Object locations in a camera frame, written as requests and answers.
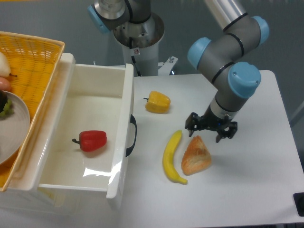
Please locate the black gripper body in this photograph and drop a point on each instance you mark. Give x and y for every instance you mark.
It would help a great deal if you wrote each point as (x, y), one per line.
(210, 121)

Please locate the grey plate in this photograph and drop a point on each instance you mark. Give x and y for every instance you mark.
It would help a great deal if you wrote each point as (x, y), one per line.
(13, 128)

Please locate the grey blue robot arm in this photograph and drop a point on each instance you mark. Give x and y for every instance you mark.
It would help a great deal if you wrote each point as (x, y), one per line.
(218, 60)

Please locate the pink peach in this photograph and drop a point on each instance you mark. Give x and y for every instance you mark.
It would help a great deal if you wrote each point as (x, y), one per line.
(5, 85)

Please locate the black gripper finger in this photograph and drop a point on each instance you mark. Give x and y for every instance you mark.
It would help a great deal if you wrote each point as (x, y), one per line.
(192, 123)
(227, 132)

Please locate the brown bread pastry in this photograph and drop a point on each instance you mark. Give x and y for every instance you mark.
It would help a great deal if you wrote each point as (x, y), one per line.
(196, 157)

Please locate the white drawer cabinet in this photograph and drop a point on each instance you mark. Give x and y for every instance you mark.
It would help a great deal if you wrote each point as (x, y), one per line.
(24, 191)

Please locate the white pear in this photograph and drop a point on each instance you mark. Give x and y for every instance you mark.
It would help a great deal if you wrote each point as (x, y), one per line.
(5, 70)

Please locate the yellow woven basket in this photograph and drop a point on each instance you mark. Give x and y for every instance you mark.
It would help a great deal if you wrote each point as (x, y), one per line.
(34, 59)

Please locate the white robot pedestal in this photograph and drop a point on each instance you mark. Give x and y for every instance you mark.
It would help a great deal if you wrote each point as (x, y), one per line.
(140, 44)

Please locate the yellow banana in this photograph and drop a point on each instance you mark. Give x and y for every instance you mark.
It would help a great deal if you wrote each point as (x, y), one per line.
(168, 159)

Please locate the white table mounting bracket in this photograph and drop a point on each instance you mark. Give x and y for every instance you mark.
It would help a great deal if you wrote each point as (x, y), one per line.
(167, 68)

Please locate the white top drawer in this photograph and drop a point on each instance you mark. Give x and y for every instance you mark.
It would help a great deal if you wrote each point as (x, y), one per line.
(98, 98)

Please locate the black corner device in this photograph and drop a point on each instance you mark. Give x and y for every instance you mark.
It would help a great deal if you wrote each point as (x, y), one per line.
(299, 203)

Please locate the yellow bell pepper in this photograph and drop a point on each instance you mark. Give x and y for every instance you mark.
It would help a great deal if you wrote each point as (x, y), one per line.
(157, 102)

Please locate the green grapes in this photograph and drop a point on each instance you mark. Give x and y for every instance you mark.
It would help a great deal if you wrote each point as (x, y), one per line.
(6, 108)

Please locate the black top drawer handle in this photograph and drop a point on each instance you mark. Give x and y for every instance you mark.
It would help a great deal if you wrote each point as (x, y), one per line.
(132, 135)

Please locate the red bell pepper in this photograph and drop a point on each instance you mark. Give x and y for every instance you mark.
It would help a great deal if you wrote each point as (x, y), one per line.
(91, 140)

